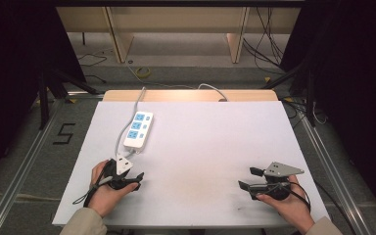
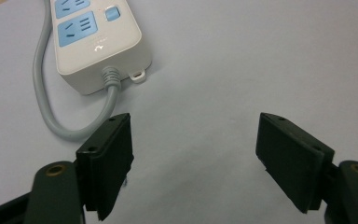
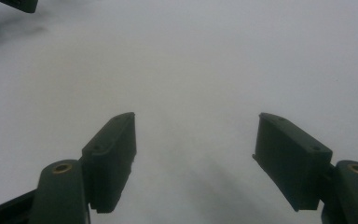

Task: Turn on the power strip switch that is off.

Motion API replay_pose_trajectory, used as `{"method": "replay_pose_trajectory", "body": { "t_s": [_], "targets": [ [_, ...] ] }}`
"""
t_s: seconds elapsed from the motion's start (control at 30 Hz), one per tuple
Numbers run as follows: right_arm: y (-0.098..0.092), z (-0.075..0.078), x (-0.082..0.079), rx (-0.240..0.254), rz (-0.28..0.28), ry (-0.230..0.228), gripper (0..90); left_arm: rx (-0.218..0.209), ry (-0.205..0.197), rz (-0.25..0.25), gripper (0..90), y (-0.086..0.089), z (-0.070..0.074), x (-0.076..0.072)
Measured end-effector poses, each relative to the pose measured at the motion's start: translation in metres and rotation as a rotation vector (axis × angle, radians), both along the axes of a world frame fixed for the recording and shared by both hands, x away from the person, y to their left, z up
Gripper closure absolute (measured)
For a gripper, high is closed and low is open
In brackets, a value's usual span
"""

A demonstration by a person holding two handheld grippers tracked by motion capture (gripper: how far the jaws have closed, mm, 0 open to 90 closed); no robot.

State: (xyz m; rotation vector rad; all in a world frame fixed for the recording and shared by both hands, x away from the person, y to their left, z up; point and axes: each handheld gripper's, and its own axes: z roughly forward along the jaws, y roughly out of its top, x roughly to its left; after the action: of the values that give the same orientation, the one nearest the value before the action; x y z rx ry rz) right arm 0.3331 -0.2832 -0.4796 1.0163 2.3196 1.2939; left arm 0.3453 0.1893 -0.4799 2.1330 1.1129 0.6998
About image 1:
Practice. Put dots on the black metal stand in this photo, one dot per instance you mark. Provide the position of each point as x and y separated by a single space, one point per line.
44 98
310 98

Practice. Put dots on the white table mat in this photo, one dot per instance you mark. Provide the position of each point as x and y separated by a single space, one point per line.
202 147

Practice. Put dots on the white power strip blue sockets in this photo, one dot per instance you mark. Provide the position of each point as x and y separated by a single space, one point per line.
147 130

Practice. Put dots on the person's left hand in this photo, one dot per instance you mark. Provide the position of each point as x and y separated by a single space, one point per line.
103 197

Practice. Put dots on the wooden table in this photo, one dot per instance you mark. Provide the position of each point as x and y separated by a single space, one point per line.
182 95

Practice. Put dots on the yellow tape roll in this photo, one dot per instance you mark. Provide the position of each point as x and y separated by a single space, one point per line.
142 72

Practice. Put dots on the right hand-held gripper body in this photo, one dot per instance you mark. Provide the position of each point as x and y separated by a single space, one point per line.
283 169

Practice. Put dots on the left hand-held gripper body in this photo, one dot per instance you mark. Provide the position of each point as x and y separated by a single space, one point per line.
123 165

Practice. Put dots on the beige wooden bench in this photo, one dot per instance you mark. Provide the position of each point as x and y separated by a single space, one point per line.
176 19

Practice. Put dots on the person's right hand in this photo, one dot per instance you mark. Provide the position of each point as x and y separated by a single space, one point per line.
293 209

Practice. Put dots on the aluminium rail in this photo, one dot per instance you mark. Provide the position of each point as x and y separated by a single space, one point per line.
336 176
19 169

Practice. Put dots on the dark curtain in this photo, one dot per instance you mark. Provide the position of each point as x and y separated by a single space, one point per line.
355 81
9 81

